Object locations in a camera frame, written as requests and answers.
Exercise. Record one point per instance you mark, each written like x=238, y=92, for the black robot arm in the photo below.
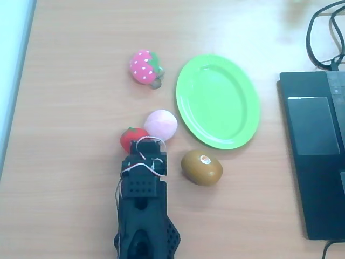
x=145, y=229

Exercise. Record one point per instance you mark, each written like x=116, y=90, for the green oval plate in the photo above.
x=215, y=102

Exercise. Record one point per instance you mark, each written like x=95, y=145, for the brown kiwi with sticker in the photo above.
x=199, y=171

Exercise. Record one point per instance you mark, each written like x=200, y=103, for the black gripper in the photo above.
x=147, y=148

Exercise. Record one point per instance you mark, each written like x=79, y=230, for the pale pink plush peach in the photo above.
x=160, y=124

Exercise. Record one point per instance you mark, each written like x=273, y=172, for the pink plush strawberry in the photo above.
x=141, y=67

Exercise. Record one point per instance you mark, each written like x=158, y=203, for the black laptop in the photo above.
x=310, y=175

